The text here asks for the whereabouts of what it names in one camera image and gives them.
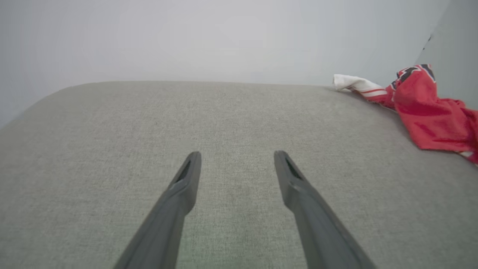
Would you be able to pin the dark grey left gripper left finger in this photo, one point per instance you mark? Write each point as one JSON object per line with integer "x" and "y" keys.
{"x": 175, "y": 201}

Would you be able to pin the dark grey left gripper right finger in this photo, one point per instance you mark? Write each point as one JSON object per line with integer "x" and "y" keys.
{"x": 302, "y": 209}

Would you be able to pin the red and white garment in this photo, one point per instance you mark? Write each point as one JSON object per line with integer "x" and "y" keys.
{"x": 429, "y": 108}

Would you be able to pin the grey fabric sofa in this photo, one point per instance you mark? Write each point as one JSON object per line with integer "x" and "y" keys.
{"x": 231, "y": 119}

